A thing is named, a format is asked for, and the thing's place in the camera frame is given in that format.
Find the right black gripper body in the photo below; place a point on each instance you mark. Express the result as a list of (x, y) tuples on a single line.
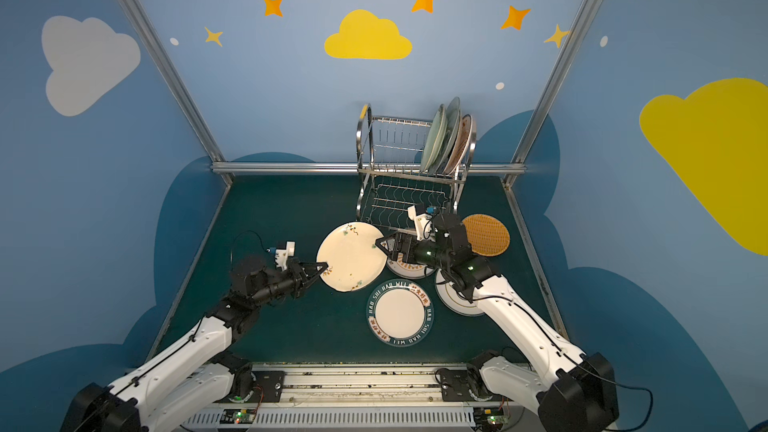
[(407, 251)]

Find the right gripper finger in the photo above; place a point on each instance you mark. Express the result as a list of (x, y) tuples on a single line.
[(387, 242), (391, 253)]

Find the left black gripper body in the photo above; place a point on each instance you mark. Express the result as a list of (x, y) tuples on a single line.
[(298, 277)]

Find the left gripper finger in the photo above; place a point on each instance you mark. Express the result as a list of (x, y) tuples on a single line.
[(314, 267), (310, 277)]

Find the orange sunburst plate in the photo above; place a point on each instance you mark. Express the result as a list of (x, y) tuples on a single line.
[(405, 269), (465, 130)]

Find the cream floral plate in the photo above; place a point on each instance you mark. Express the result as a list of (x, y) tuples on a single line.
[(353, 258)]

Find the pale green flower plate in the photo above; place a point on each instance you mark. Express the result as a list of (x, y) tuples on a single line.
[(434, 139)]

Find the large pale green plate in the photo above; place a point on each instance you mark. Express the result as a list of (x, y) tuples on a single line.
[(453, 120)]

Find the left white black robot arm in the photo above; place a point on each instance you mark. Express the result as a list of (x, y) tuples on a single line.
[(197, 369)]

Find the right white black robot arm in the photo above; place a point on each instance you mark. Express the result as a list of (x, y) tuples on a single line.
[(567, 389)]

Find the white plate black cloud line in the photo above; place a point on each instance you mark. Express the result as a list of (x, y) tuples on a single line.
[(452, 300)]

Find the yellow woven round plate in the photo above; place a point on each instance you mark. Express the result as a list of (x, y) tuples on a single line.
[(487, 235)]

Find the white plate dark lettered rim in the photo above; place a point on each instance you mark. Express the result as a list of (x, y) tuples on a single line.
[(400, 313)]

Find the left circuit board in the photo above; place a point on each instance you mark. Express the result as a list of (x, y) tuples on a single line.
[(238, 417)]

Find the circuit board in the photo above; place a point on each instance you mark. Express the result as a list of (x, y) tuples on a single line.
[(488, 420), (238, 417)]

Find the right circuit board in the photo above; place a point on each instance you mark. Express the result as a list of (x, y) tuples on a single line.
[(488, 420)]

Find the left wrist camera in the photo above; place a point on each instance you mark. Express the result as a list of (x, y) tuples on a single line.
[(281, 253)]

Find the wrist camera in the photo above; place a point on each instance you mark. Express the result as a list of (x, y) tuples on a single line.
[(421, 216), (281, 253)]

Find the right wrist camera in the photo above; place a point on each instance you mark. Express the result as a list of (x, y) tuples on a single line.
[(421, 216)]

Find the chrome wire dish rack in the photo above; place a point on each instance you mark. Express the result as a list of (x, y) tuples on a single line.
[(385, 197)]

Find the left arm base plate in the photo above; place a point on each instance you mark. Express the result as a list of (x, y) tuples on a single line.
[(257, 387)]

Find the aluminium rail front frame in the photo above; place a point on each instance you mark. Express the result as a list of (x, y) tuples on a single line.
[(348, 386)]

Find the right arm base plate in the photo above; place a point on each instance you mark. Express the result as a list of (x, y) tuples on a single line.
[(465, 385)]

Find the rear aluminium frame bar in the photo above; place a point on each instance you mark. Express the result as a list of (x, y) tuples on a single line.
[(284, 168)]

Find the right aluminium frame post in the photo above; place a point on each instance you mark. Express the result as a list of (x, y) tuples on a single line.
[(580, 26)]

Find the aluminium frame post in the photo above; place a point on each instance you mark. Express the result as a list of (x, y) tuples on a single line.
[(580, 26), (151, 40)]

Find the left aluminium frame post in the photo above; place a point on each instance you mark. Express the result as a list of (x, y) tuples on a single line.
[(151, 40)]

